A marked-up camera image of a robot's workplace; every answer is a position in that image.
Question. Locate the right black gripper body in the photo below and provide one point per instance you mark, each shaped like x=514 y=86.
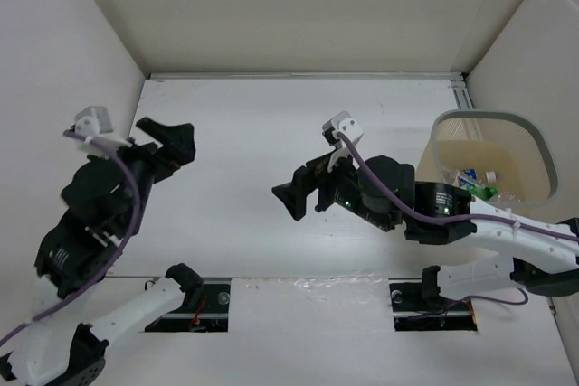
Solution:
x=346 y=192

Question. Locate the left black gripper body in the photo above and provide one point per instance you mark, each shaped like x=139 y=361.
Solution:
x=150 y=164

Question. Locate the green plastic bottle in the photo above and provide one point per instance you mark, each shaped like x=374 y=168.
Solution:
x=480 y=191

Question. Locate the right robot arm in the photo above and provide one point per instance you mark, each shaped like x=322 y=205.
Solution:
x=527 y=255

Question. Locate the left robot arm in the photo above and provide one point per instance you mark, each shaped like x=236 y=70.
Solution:
x=56 y=347

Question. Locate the translucent yellow waste bin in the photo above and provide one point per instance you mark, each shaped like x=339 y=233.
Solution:
x=504 y=142

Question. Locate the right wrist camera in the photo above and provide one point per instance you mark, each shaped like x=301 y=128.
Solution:
x=341 y=124

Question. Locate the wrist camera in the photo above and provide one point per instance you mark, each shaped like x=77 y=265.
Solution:
x=92 y=130
x=341 y=124

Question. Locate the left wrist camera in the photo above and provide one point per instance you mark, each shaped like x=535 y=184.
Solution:
x=92 y=130

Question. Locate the aluminium table edge rail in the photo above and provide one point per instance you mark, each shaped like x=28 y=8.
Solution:
x=404 y=75

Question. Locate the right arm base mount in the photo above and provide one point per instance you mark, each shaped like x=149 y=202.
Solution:
x=412 y=312

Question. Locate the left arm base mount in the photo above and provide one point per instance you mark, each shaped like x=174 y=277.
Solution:
x=209 y=315

